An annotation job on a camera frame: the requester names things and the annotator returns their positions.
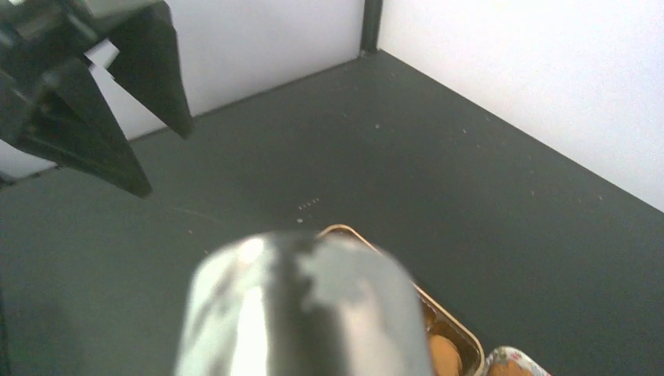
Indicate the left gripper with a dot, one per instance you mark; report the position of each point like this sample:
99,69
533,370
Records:
51,106

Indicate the white and metal tongs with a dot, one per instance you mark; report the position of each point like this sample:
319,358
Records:
295,303

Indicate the gold cookie tin with tray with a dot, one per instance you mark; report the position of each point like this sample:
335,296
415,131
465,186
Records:
446,332

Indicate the floral serving tray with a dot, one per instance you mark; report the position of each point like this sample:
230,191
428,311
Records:
507,360

